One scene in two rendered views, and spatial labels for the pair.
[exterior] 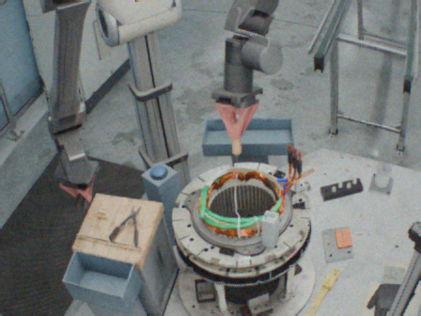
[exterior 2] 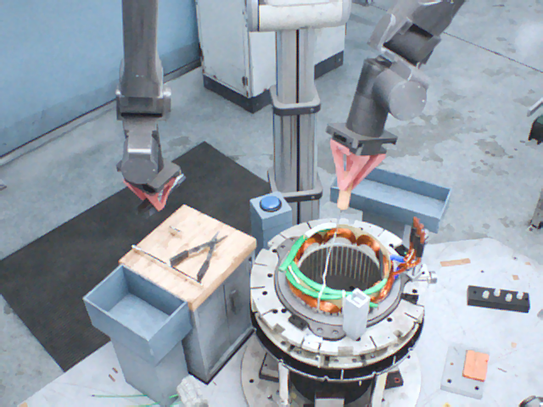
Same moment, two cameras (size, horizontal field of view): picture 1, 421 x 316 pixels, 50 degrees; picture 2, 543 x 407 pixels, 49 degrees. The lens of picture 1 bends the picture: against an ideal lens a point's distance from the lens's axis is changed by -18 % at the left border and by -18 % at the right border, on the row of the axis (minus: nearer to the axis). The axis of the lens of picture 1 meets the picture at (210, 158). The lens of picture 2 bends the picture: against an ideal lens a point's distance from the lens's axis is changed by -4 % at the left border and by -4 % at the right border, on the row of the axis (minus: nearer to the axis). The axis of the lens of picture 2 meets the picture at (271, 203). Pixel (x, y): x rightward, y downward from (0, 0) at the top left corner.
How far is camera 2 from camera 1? 0.18 m
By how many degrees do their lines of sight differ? 13
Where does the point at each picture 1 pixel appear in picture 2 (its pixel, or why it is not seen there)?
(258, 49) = (394, 81)
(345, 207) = (494, 324)
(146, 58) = (293, 62)
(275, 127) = (428, 193)
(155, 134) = (287, 159)
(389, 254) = not seen: outside the picture
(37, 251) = (118, 255)
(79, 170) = (139, 168)
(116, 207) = (199, 227)
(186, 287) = (254, 352)
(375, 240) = (523, 388)
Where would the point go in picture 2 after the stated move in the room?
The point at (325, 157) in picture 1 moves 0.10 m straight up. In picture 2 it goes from (491, 250) to (500, 223)
